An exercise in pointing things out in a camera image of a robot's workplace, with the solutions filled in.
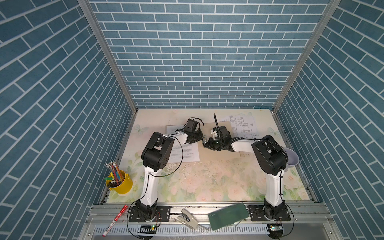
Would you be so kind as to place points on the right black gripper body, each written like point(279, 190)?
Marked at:
point(215, 145)

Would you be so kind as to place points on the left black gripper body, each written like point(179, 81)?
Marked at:
point(195, 135)

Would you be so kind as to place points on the diagram printed paper sheet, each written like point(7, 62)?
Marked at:
point(244, 126)

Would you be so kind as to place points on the text printed paper sheet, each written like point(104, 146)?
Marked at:
point(191, 153)

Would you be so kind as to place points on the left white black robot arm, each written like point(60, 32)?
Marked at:
point(156, 155)

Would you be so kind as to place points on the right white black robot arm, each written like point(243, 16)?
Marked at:
point(272, 159)

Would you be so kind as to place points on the metal folder clip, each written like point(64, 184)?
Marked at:
point(204, 140)

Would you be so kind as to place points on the lavender ceramic cup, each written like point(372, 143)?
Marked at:
point(293, 158)

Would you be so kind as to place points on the green notebook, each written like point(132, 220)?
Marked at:
point(228, 216)

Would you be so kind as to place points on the grey stapler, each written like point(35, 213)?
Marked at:
point(188, 219)

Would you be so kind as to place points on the coloured pencils bundle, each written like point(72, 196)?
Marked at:
point(117, 176)

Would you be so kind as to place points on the yellow pen holder cup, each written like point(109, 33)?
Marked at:
point(124, 187)

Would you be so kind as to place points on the right controller board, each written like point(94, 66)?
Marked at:
point(275, 231)

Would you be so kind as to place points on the controller board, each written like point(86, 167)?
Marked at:
point(146, 232)
point(275, 231)

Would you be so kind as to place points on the left controller board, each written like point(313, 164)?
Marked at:
point(146, 232)

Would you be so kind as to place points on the red white marker pen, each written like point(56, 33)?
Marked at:
point(122, 211)

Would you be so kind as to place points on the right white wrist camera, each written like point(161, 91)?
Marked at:
point(214, 133)

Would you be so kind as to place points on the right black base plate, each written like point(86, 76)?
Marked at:
point(258, 214)

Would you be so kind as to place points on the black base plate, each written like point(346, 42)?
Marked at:
point(136, 216)
point(258, 214)

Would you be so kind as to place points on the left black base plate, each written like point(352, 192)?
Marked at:
point(136, 216)

